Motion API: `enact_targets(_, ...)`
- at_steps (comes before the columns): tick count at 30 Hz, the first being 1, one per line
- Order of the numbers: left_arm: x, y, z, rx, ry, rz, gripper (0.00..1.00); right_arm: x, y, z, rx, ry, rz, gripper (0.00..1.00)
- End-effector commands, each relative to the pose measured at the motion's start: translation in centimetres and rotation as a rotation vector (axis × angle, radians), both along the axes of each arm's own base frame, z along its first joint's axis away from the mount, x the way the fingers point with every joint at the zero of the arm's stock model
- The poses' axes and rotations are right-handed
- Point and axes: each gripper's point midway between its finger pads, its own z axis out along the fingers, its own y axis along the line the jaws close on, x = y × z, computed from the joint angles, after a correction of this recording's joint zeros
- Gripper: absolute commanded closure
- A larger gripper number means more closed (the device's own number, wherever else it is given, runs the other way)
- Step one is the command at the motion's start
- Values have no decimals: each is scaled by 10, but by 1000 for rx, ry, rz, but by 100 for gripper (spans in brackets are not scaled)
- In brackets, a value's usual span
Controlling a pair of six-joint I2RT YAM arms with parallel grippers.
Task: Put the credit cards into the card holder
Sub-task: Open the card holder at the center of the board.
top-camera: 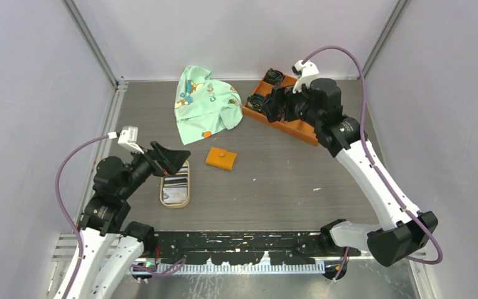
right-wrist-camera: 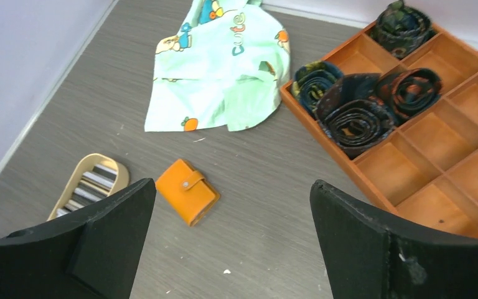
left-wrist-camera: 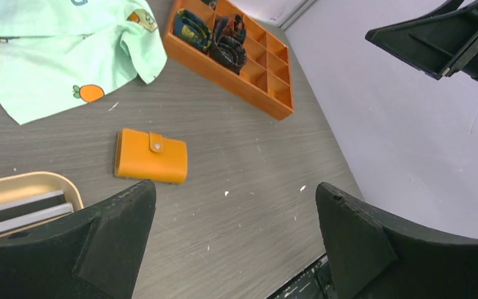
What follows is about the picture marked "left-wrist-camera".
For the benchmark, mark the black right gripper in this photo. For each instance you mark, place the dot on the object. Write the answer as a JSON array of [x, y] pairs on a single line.
[[439, 43]]

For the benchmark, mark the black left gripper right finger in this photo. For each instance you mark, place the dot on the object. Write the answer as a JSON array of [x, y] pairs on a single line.
[[375, 254]]

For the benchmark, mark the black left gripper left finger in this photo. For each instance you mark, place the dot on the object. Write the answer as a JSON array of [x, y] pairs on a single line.
[[92, 253]]

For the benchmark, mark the orange leather card holder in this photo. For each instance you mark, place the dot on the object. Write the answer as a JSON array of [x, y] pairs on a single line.
[[149, 155]]

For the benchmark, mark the beige oval card tray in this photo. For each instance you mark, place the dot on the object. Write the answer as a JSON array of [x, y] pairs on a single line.
[[25, 185]]

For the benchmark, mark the dark grey card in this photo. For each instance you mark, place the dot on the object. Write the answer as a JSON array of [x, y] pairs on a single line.
[[31, 204]]

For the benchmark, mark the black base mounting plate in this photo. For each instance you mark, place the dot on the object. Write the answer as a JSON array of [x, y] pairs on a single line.
[[315, 281]]

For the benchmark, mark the orange compartment organizer tray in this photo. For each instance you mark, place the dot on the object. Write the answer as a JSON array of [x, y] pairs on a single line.
[[265, 80]]

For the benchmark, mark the light green printed shirt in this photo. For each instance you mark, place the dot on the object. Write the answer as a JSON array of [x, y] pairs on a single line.
[[58, 55]]

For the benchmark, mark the blue yellow rolled tie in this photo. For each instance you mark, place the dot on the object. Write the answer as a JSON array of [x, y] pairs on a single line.
[[193, 30]]

